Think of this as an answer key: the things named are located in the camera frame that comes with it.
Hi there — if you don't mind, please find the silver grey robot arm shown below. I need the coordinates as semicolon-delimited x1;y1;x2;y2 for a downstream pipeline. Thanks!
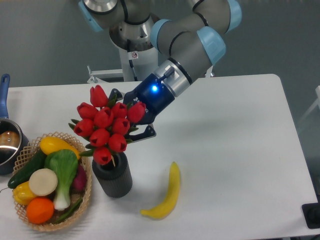
78;0;242;142

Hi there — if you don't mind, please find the red tulip bouquet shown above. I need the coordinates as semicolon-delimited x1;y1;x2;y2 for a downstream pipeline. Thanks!
68;85;147;166

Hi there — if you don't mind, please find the white furniture frame at right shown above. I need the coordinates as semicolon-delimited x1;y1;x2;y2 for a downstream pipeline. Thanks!
298;85;320;126

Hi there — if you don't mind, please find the blue handled saucepan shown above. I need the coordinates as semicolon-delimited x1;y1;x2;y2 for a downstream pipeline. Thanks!
0;73;29;175

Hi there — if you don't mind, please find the green chili pepper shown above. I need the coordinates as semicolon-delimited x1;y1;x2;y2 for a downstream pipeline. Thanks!
53;198;83;224

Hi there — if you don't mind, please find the yellow squash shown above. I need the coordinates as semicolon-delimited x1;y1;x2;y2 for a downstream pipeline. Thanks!
39;136;81;160

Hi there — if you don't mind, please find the woven wicker basket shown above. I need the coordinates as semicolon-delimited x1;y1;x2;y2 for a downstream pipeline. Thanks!
13;132;92;232

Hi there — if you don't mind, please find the white round radish slice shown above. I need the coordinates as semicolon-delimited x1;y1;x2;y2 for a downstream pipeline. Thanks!
28;168;58;196

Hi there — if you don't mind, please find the orange fruit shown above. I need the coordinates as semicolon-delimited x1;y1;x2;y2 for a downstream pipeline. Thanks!
26;197;55;224

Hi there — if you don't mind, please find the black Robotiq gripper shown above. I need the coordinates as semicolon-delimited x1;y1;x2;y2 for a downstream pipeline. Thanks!
108;73;175;143

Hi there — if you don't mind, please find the black device at table edge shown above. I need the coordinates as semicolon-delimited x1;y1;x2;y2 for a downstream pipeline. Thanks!
301;202;320;229

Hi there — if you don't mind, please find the purple sweet potato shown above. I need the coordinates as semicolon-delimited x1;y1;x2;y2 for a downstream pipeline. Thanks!
72;164;87;191

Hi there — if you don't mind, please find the green bok choy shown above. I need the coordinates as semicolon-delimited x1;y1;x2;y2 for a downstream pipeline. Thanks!
44;149;78;211

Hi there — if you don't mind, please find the yellow bell pepper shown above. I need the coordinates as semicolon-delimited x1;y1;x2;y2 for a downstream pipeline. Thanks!
12;181;37;206

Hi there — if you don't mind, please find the dark green cucumber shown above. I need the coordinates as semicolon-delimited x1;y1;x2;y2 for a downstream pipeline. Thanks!
7;149;47;189

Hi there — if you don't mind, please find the dark grey ribbed vase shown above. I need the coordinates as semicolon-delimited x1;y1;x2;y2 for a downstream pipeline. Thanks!
92;152;133;198

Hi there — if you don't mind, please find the yellow banana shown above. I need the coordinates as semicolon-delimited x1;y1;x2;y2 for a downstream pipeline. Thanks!
139;161;181;220

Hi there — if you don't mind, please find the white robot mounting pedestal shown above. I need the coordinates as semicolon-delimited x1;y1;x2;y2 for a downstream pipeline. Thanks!
86;46;216;84

